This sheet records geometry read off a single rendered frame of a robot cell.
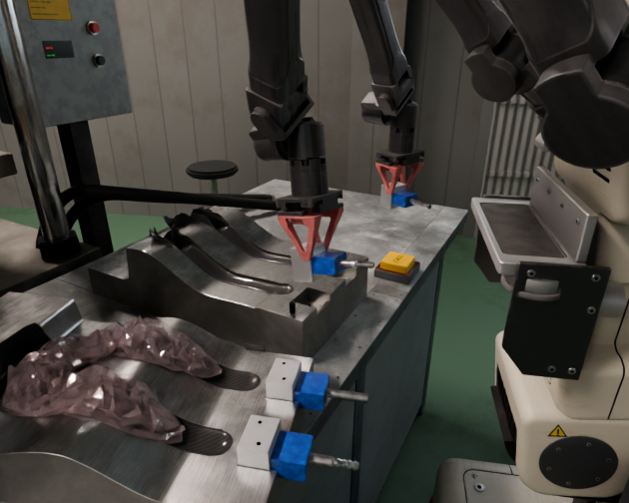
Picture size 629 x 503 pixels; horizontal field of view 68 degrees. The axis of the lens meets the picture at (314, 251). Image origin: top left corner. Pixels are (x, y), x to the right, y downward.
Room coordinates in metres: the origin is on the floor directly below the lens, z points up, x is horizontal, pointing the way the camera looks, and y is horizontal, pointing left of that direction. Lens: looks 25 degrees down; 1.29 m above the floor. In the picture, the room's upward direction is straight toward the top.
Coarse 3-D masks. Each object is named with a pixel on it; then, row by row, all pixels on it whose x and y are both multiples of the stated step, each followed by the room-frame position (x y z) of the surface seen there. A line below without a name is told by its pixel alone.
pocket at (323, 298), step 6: (306, 288) 0.70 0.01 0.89; (312, 288) 0.70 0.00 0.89; (300, 294) 0.69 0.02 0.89; (306, 294) 0.70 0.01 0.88; (312, 294) 0.70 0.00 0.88; (318, 294) 0.70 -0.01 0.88; (324, 294) 0.69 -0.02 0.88; (294, 300) 0.67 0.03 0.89; (300, 300) 0.68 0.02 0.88; (306, 300) 0.70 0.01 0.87; (312, 300) 0.70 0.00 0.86; (318, 300) 0.70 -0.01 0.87; (324, 300) 0.69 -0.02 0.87; (312, 306) 0.69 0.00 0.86; (318, 306) 0.69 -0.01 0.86; (324, 306) 0.67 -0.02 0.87; (318, 312) 0.65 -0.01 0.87
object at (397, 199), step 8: (400, 184) 1.09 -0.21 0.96; (384, 192) 1.08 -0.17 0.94; (400, 192) 1.07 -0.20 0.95; (408, 192) 1.07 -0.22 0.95; (384, 200) 1.07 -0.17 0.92; (392, 200) 1.06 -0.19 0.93; (400, 200) 1.04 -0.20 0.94; (408, 200) 1.04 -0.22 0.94; (416, 200) 1.03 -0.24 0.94; (392, 208) 1.06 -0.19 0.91
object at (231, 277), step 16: (176, 224) 0.88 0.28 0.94; (208, 224) 0.89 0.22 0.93; (224, 224) 0.92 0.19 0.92; (160, 240) 0.81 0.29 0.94; (176, 240) 0.84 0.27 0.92; (192, 240) 0.82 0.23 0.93; (240, 240) 0.89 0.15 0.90; (192, 256) 0.79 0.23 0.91; (208, 256) 0.80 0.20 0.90; (256, 256) 0.84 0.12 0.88; (272, 256) 0.85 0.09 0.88; (288, 256) 0.84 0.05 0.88; (208, 272) 0.76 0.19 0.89; (224, 272) 0.77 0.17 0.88; (256, 288) 0.71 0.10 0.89; (272, 288) 0.72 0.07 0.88; (288, 288) 0.71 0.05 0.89
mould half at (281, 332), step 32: (192, 224) 0.89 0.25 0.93; (256, 224) 0.95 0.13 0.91; (128, 256) 0.78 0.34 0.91; (160, 256) 0.75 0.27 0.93; (224, 256) 0.81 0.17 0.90; (352, 256) 0.83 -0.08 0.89; (96, 288) 0.84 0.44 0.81; (128, 288) 0.79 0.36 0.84; (160, 288) 0.75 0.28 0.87; (192, 288) 0.71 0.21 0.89; (224, 288) 0.71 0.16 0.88; (320, 288) 0.70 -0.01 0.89; (352, 288) 0.77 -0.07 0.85; (192, 320) 0.71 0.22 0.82; (224, 320) 0.68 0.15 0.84; (256, 320) 0.64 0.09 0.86; (288, 320) 0.61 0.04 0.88; (320, 320) 0.65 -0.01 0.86; (288, 352) 0.62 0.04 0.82
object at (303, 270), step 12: (324, 252) 0.67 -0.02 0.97; (336, 252) 0.67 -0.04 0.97; (300, 264) 0.66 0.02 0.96; (312, 264) 0.65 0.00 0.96; (324, 264) 0.64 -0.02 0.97; (336, 264) 0.64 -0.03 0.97; (348, 264) 0.64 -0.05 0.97; (360, 264) 0.63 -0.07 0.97; (372, 264) 0.62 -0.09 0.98; (300, 276) 0.66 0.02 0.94; (312, 276) 0.65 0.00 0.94
